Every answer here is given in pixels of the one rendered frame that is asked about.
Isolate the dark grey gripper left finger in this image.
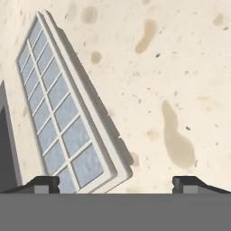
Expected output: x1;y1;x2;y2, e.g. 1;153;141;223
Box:
0;175;60;194

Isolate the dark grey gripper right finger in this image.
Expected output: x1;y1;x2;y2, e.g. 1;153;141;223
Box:
171;175;231;194

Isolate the grey appliance side panel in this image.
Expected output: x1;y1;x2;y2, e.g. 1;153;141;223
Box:
0;79;23;193

